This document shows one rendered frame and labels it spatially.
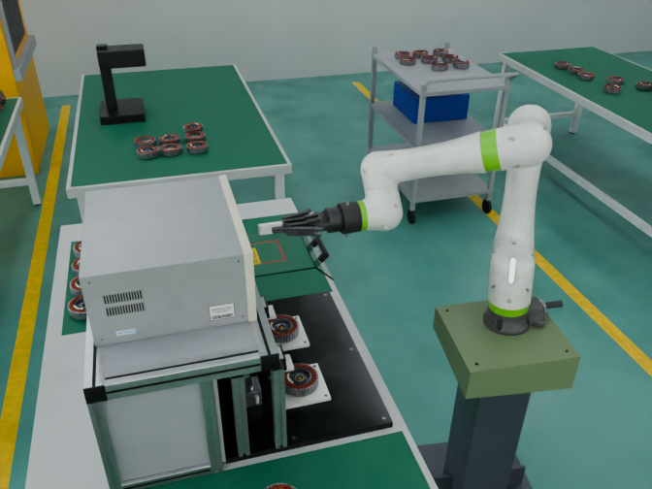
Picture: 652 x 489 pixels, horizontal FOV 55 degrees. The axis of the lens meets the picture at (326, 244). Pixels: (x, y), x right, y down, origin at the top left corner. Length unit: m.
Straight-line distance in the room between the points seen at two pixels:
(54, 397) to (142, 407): 0.54
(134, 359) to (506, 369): 1.04
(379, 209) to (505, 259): 0.41
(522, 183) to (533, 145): 0.26
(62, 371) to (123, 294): 0.67
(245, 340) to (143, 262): 0.31
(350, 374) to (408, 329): 1.42
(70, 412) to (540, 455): 1.86
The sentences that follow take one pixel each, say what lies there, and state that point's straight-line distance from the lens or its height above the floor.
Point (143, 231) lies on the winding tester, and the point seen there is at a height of 1.32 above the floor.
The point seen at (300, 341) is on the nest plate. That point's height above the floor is 0.78.
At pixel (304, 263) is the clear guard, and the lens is 1.90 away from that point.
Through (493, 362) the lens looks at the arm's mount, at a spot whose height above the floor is 0.86.
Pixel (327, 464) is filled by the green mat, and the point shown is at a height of 0.75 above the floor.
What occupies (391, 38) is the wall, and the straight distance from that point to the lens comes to 7.38.
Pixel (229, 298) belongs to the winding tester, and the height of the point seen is 1.20.
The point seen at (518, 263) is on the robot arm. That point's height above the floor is 1.10.
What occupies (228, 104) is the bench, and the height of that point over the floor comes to 0.75.
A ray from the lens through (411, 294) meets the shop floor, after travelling 3.60.
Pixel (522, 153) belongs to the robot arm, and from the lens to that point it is 1.77.
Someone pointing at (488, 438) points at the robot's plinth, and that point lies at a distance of 2.33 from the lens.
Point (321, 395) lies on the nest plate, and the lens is 1.88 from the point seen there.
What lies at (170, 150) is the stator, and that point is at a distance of 3.42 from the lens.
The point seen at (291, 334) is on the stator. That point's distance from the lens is 2.03.
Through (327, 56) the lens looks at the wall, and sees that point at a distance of 7.18.
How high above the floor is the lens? 2.12
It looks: 32 degrees down
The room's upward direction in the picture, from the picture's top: 1 degrees clockwise
